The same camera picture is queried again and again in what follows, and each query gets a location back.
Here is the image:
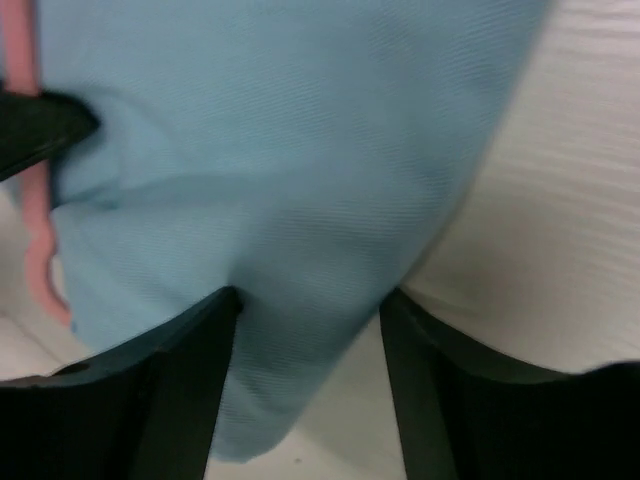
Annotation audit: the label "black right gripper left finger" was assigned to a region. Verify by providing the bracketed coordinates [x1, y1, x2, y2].
[1, 287, 242, 480]

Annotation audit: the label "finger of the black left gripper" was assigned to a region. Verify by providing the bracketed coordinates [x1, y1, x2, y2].
[0, 90, 100, 181]

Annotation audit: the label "pink clothes hanger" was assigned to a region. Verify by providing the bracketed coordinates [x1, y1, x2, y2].
[1, 0, 71, 326]

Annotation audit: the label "light blue trousers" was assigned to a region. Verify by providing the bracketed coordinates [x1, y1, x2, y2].
[39, 1, 548, 462]

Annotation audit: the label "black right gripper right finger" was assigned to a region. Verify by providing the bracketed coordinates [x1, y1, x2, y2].
[379, 290, 639, 480]

